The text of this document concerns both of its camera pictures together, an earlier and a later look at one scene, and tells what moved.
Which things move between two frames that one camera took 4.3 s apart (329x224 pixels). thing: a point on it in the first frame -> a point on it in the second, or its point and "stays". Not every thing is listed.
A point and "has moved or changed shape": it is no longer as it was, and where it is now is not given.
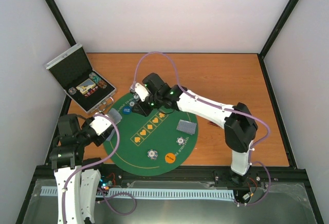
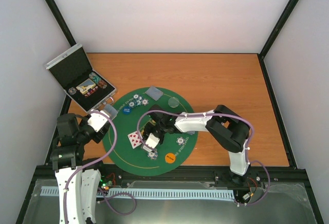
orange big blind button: (170, 158) stays
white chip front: (152, 154) stays
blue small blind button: (127, 110) stays
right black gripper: (143, 111) -> (148, 126)
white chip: (180, 141) stays
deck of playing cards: (116, 117) has moved or changed shape
